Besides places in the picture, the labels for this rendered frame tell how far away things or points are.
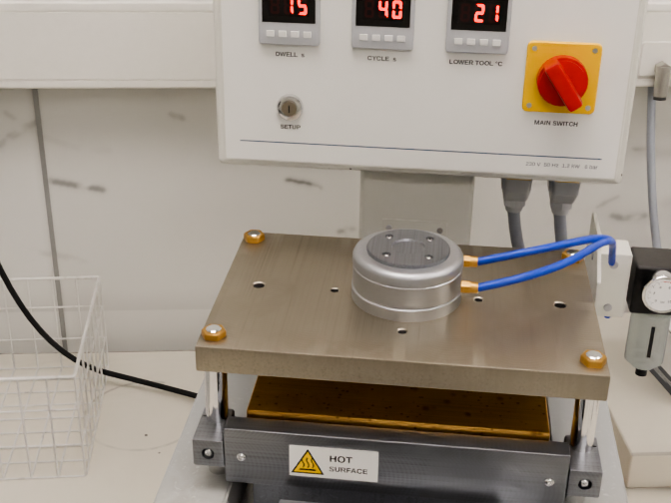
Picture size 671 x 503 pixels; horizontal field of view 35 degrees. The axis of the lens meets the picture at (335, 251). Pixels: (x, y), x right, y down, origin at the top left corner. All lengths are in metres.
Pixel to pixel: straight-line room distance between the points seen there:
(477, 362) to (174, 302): 0.74
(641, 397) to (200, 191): 0.58
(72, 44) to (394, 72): 0.48
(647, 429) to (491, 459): 0.52
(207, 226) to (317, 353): 0.65
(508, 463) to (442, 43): 0.32
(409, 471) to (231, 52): 0.35
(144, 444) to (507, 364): 0.62
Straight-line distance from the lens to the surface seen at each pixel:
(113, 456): 1.21
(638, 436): 1.20
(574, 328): 0.74
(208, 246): 1.33
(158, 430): 1.24
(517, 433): 0.72
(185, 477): 0.77
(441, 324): 0.73
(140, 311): 1.39
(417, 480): 0.72
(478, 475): 0.72
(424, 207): 0.90
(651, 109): 1.29
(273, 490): 0.77
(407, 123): 0.84
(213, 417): 0.74
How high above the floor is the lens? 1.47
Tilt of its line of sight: 26 degrees down
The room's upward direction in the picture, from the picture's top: 1 degrees clockwise
